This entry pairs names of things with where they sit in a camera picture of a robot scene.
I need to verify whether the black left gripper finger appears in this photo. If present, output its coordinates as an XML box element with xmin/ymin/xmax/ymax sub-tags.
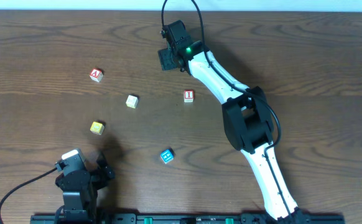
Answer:
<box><xmin>96</xmin><ymin>152</ymin><xmax>107</xmax><ymax>169</ymax></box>
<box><xmin>100</xmin><ymin>165</ymin><xmax>115</xmax><ymax>187</ymax></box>

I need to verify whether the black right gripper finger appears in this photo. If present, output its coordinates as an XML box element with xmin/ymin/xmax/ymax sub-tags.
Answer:
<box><xmin>172</xmin><ymin>52</ymin><xmax>183</xmax><ymax>70</ymax></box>
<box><xmin>158</xmin><ymin>49</ymin><xmax>174</xmax><ymax>71</ymax></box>

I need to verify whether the red letter I block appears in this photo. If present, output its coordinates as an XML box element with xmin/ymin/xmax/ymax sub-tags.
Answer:
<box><xmin>183</xmin><ymin>90</ymin><xmax>195</xmax><ymax>103</ymax></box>

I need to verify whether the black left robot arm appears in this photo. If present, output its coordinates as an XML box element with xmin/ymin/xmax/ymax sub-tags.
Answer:
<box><xmin>54</xmin><ymin>149</ymin><xmax>114</xmax><ymax>223</ymax></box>

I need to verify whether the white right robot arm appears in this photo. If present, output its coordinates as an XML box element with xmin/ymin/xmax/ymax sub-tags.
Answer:
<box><xmin>158</xmin><ymin>21</ymin><xmax>298</xmax><ymax>220</ymax></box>

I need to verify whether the yellow pineapple block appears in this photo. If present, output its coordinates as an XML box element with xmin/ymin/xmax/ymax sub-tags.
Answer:
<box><xmin>90</xmin><ymin>121</ymin><xmax>105</xmax><ymax>135</ymax></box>

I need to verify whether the cream wooden block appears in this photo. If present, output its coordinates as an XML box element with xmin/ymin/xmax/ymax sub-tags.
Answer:
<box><xmin>126</xmin><ymin>95</ymin><xmax>139</xmax><ymax>109</ymax></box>

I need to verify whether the blue letter H block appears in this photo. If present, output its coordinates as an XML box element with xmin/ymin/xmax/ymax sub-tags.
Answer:
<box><xmin>160</xmin><ymin>149</ymin><xmax>174</xmax><ymax>164</ymax></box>

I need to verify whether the red letter A block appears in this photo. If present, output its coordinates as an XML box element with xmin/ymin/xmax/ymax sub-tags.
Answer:
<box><xmin>90</xmin><ymin>68</ymin><xmax>103</xmax><ymax>82</ymax></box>

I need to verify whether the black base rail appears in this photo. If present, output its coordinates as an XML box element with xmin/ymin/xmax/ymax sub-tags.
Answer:
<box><xmin>30</xmin><ymin>212</ymin><xmax>346</xmax><ymax>224</ymax></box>

